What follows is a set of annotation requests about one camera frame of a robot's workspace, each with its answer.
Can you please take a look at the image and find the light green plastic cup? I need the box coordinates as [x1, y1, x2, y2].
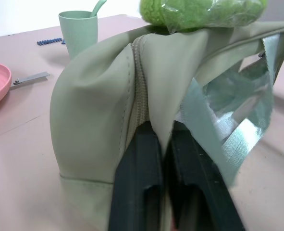
[58, 11, 99, 61]

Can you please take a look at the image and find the blue toothed strip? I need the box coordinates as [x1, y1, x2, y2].
[37, 38, 66, 46]

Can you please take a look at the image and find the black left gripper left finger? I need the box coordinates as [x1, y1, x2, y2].
[108, 121, 165, 231]

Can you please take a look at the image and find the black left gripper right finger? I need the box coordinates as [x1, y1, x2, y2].
[165, 120, 246, 231]

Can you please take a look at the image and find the light green spoon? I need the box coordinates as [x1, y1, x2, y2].
[89, 0, 107, 18]

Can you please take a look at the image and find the green zip pouch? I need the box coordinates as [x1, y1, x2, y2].
[49, 20, 284, 231]

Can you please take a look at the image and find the green plush keychain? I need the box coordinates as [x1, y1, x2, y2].
[138, 0, 269, 33]

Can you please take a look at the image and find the grey metal folding ruler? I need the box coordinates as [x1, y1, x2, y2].
[9, 71, 50, 91]

